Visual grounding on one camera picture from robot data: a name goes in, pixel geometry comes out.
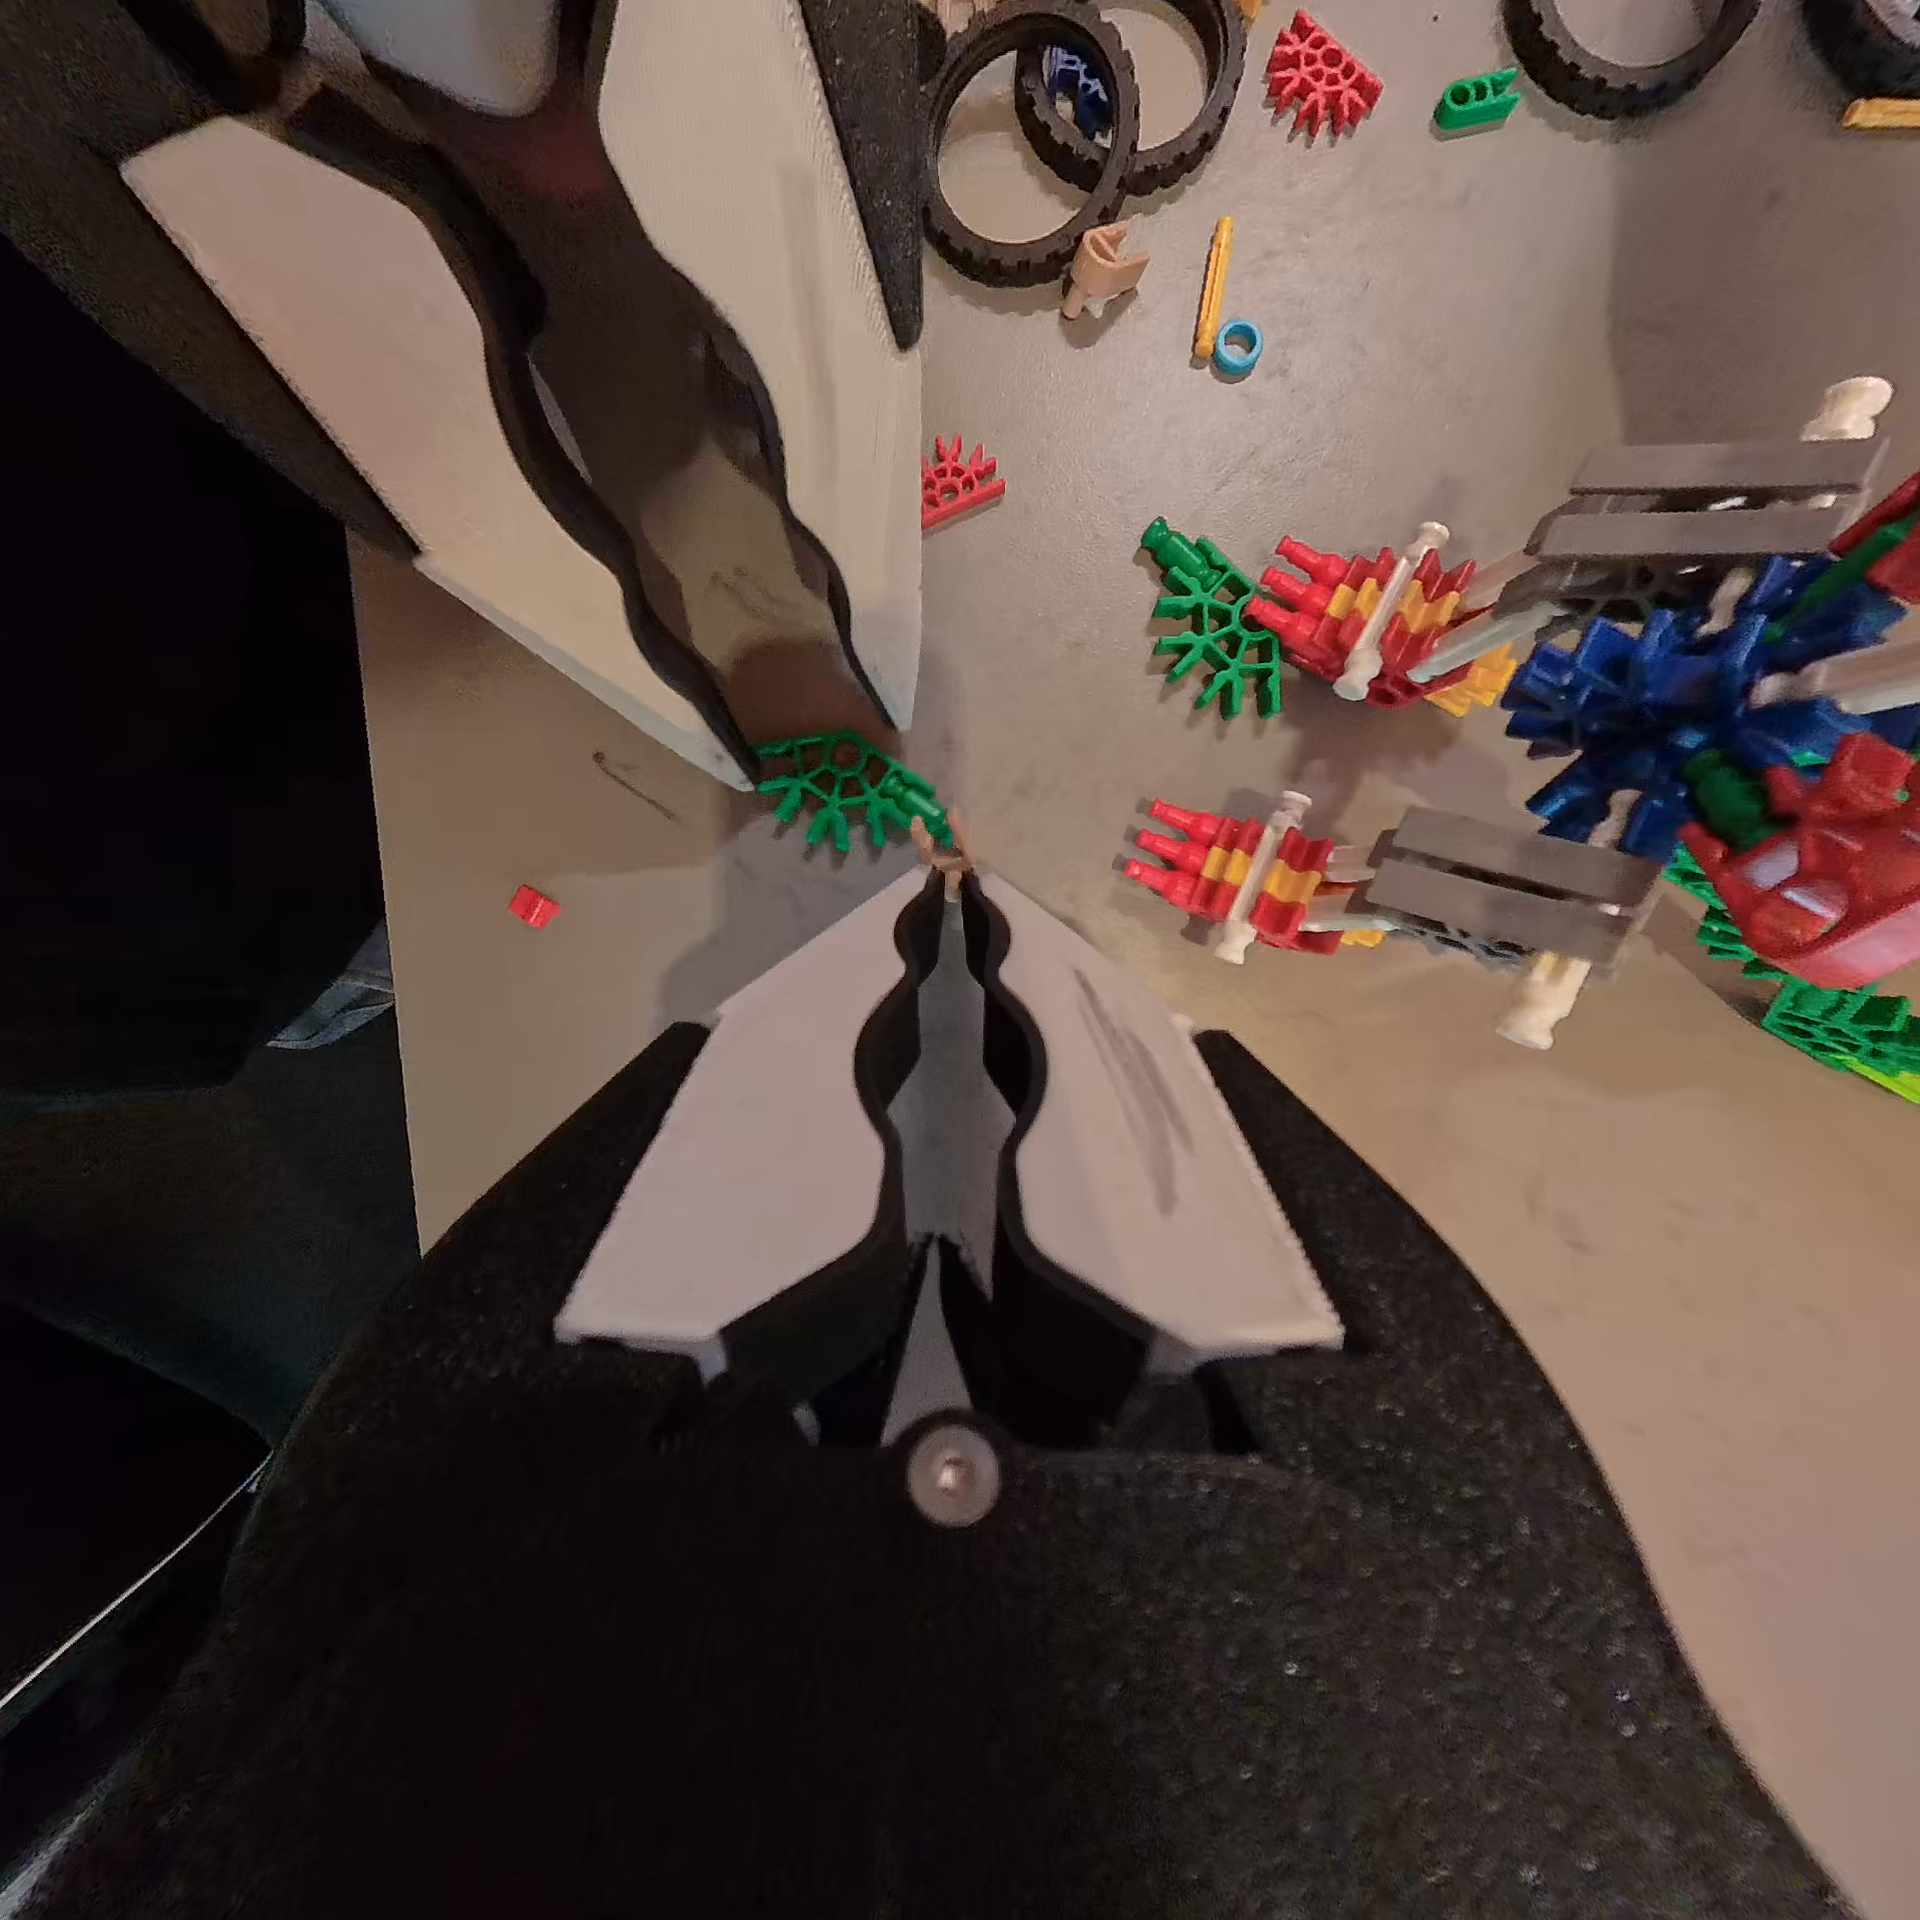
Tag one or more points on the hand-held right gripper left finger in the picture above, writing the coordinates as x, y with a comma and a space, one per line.
750, 1187

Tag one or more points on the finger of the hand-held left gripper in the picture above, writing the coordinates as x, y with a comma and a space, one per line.
363, 362
766, 241

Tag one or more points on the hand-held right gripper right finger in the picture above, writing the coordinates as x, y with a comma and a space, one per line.
1171, 1170

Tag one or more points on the tan connector piece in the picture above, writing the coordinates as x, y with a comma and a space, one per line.
1106, 270

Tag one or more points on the small tan clip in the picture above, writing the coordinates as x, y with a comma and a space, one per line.
957, 867

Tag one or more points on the green fan-shaped connector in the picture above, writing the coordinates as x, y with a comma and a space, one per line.
1208, 631
843, 796

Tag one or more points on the red fan-shaped connector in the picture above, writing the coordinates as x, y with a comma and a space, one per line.
960, 481
1323, 66

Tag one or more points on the tiny red plastic piece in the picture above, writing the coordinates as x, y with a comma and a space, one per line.
535, 900

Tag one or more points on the short yellow rod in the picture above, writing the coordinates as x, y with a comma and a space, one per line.
1213, 286
1876, 114

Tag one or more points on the colourful toy construction model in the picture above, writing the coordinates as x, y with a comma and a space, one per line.
1636, 691

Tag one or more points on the green and lime connector cluster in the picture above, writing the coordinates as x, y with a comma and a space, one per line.
1836, 1036

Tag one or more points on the small green plastic piece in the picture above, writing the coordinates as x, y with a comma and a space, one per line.
1477, 98

